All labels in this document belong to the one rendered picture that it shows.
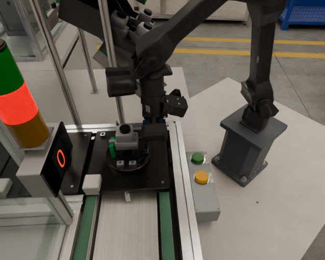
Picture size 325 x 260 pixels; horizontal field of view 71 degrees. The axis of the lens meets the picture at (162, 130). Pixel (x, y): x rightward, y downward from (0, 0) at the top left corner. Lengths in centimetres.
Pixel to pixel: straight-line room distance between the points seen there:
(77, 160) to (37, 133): 37
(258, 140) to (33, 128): 55
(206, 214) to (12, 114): 50
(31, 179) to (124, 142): 31
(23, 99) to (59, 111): 80
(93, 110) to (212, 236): 73
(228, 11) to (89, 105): 385
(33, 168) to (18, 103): 11
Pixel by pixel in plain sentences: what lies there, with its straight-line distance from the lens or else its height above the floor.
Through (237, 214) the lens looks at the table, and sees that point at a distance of 78.
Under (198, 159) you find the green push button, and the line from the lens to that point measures 72.
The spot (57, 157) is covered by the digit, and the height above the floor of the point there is 122.
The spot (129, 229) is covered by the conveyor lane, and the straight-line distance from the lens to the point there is 67.
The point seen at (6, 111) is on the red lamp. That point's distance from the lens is 37.
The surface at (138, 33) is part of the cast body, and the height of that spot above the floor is 125.
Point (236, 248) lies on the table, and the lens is 74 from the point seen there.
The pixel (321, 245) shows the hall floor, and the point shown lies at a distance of 191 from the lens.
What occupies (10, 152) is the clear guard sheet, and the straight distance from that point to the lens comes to 43.
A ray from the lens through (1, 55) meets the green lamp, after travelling 34.
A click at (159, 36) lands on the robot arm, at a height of 135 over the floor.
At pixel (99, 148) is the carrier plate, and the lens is 77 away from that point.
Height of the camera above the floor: 153
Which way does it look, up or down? 44 degrees down
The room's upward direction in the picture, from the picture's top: straight up
